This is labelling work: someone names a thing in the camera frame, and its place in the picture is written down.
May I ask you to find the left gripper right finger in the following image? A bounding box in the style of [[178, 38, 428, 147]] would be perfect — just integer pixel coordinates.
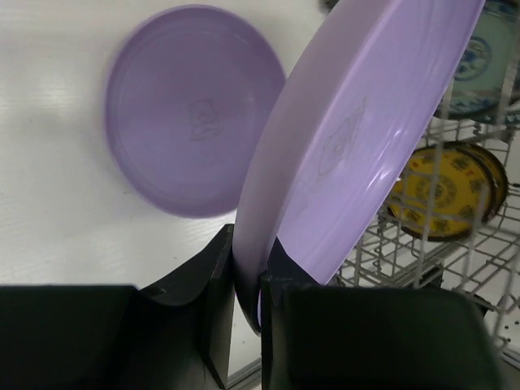
[[261, 243, 503, 389]]

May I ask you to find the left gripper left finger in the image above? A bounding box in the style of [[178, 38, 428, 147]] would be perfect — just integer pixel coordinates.
[[1, 224, 234, 389]]

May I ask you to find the purple plastic plate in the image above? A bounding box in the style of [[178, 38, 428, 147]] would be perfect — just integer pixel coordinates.
[[232, 1, 483, 332], [105, 5, 285, 218]]

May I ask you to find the left yellow patterned plate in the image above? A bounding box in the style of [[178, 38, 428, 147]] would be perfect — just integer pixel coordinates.
[[387, 146, 497, 242]]

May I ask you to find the yellow patterned plate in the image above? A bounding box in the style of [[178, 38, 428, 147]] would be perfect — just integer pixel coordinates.
[[387, 146, 497, 242], [466, 144, 509, 219]]

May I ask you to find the right yellow patterned plate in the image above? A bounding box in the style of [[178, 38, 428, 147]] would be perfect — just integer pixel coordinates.
[[466, 144, 509, 219]]

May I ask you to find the left blue patterned plate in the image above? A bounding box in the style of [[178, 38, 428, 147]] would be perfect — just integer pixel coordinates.
[[448, 1, 518, 120]]

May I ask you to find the blue patterned plate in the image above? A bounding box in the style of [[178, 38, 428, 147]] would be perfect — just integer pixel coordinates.
[[448, 1, 518, 120], [501, 67, 519, 126]]

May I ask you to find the right blue patterned plate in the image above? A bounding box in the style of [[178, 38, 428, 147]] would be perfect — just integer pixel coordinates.
[[501, 67, 519, 126]]

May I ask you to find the grey wire dish rack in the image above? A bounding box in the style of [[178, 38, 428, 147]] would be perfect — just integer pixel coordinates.
[[336, 68, 520, 362]]

